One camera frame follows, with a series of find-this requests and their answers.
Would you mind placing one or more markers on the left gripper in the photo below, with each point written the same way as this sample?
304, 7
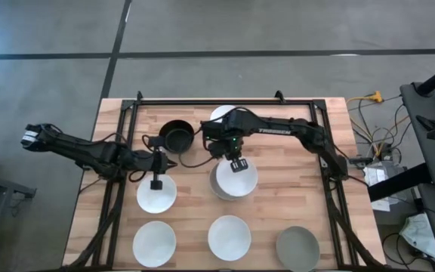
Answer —
156, 162

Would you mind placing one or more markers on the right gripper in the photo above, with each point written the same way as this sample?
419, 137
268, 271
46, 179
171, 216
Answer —
227, 148

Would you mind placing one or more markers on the white bowl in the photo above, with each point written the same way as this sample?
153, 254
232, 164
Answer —
240, 183
219, 112
154, 243
229, 238
157, 202

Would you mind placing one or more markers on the dark gray bowl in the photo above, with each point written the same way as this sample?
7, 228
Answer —
298, 248

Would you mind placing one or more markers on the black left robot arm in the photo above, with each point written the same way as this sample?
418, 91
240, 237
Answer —
89, 151

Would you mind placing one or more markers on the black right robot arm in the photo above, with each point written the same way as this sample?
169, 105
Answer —
297, 128

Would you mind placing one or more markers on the black bowl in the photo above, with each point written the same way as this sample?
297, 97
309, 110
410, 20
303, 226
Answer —
178, 138

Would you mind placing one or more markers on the light gray bowl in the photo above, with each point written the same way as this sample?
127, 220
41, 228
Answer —
213, 183

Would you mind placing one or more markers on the black base connector block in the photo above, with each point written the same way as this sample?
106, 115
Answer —
361, 160

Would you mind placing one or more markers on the white papers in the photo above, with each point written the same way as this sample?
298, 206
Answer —
376, 177

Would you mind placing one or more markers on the yellow power plug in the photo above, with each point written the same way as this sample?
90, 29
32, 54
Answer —
377, 97

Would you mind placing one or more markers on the gray metal stand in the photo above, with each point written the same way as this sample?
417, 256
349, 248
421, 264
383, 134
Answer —
6, 185

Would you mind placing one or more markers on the black desk leg beam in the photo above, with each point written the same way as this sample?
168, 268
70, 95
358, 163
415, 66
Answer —
395, 185

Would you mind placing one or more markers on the white plastic bag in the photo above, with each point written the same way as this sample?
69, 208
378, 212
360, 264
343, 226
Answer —
419, 234

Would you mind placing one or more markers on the black aluminium table frame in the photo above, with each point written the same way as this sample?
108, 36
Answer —
187, 102

